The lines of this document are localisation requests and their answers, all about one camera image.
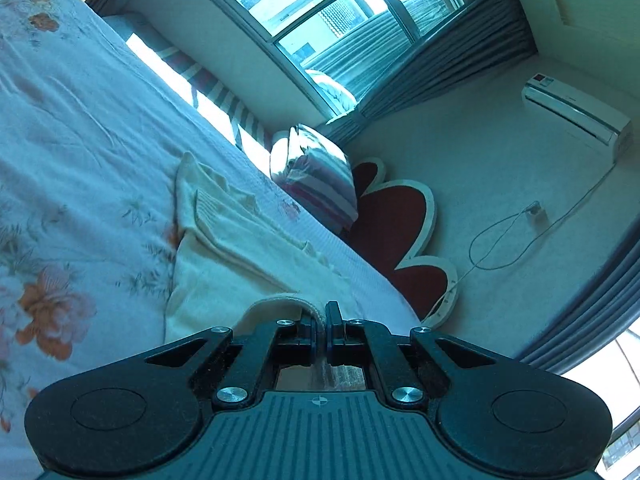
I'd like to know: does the cream knitted sweater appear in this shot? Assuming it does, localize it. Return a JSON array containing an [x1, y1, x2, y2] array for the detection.
[[162, 150, 421, 391]]

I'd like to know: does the large bedroom window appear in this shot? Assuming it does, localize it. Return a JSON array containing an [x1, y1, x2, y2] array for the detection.
[[210, 0, 463, 118]]

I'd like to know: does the red white headboard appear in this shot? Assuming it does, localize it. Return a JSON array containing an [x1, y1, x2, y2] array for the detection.
[[346, 157, 459, 330]]

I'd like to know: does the striped folded quilt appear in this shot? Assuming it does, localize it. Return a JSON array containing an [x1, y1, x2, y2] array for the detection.
[[269, 124, 358, 234]]

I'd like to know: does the striped bed sheet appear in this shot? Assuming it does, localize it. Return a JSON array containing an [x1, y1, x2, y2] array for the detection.
[[104, 13, 269, 162]]

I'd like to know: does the grey side curtain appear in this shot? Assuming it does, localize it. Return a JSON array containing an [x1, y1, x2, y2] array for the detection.
[[516, 221, 639, 375]]

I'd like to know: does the side window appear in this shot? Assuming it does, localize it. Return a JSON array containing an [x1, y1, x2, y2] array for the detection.
[[564, 320, 640, 479]]

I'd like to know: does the floral white bed sheet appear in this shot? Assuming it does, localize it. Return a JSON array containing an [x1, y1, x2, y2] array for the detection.
[[1, 0, 416, 479]]

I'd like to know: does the dark teal curtain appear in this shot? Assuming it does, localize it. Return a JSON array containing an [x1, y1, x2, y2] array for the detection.
[[319, 0, 537, 146]]

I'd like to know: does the white power cable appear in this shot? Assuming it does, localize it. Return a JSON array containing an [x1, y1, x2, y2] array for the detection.
[[418, 159, 618, 323]]

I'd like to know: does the wall power socket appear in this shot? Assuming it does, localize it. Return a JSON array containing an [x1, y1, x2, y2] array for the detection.
[[524, 200, 547, 226]]

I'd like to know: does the white wall air conditioner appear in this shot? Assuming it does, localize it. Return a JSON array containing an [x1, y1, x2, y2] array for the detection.
[[521, 73, 634, 165]]

